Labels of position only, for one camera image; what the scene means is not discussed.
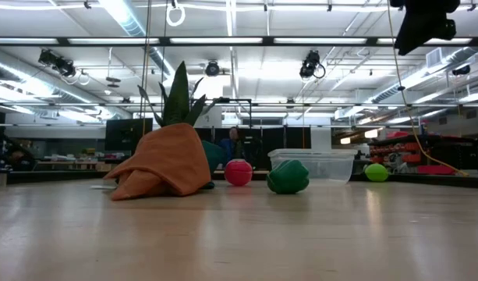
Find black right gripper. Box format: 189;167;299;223
389;0;461;56

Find light green toy lime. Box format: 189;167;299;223
364;162;390;183

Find clear plastic container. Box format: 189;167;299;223
267;148;359;185

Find dark green toy bell pepper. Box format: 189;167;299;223
266;158;310;195

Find red toy tomato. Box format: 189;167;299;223
224;158;254;187

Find red storage bin rack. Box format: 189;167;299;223
369;130;478;176

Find black partition panels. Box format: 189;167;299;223
195;126;312;171

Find person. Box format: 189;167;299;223
218;126;246;165

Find teal rounded object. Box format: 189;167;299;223
200;140;228;190

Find green spiky plant leaves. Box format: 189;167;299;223
136;60;220;128

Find orange cloth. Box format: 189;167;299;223
103;123;212;202

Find black monitor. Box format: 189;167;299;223
104;118;154;153

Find yellow hanging cable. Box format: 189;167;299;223
385;0;470;177

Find black ceiling camera with cable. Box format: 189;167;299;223
299;49;327;80

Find round black ceiling camera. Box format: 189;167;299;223
204;60;221;77

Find white cable ring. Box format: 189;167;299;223
165;2;186;27

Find black overhead frame beam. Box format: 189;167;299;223
0;36;478;48

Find black ceiling camera rig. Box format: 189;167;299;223
37;48;76;78

